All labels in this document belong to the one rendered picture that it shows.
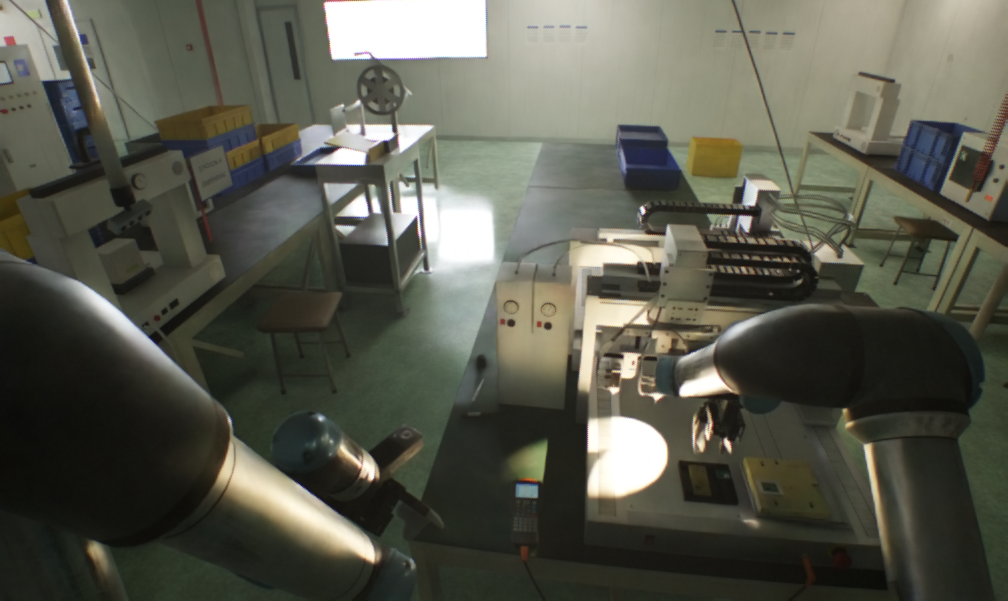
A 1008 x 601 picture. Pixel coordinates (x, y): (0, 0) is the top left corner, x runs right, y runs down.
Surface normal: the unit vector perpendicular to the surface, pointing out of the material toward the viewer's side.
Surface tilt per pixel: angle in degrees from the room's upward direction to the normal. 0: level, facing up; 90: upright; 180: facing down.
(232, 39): 90
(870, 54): 90
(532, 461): 0
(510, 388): 90
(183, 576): 0
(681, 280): 90
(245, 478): 80
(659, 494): 0
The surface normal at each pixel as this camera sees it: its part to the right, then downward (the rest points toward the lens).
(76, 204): 0.99, 0.07
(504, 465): -0.01, -0.87
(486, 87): -0.15, 0.48
